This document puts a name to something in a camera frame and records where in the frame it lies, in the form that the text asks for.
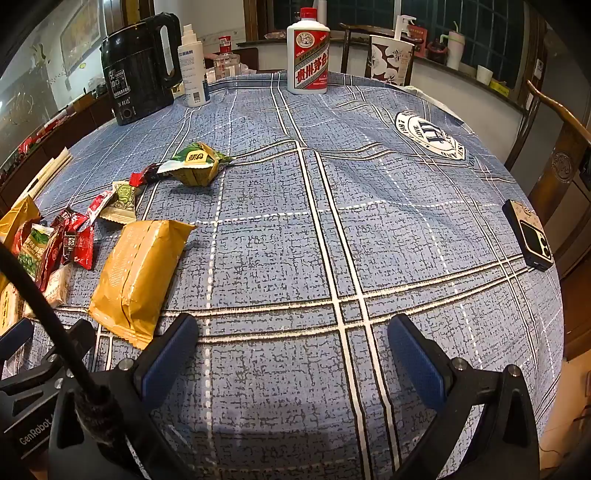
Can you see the black phone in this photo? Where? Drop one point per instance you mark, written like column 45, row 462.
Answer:
column 528, row 235

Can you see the green packet yellow logo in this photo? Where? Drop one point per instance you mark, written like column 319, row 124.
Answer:
column 194, row 164

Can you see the framed wall painting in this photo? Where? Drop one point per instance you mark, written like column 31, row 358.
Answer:
column 81, row 32

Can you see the white spray bottle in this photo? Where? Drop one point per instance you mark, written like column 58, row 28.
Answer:
column 194, row 64

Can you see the carved wooden chair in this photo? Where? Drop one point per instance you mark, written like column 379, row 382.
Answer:
column 563, row 161

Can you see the small green beige packet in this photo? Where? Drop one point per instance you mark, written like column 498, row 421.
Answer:
column 121, row 203

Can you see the dark wooden sideboard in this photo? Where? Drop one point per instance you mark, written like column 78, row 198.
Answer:
column 69, row 124

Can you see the white tumbler with straw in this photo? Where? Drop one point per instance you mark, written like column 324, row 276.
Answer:
column 453, row 46

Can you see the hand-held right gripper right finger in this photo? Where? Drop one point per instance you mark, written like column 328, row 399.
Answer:
column 415, row 360

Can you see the white liquor bottle red label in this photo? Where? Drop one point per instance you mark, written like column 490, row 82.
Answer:
column 308, row 55

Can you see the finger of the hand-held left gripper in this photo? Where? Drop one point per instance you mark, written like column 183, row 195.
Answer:
column 76, row 337
column 16, row 337

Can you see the white pump bottle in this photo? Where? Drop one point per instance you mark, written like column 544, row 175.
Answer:
column 404, row 27

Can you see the dark wooden chair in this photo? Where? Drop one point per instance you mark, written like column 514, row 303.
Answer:
column 355, row 46

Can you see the clear liquor bottle red cap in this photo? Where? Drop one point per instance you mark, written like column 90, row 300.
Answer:
column 226, row 62

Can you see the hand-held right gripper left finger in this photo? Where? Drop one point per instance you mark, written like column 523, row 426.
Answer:
column 168, row 355

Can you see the white red snack packet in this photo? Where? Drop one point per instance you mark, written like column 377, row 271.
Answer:
column 98, row 205

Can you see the small white cup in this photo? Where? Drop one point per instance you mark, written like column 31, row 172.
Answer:
column 483, row 74

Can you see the black electric kettle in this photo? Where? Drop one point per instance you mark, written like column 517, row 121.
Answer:
column 138, row 69

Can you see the large yellow snack packet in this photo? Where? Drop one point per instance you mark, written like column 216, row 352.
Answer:
column 138, row 277

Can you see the blue plaid tablecloth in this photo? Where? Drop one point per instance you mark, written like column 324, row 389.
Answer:
column 295, row 230

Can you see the flower print paper cup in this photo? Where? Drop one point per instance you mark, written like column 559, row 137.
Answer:
column 390, row 60

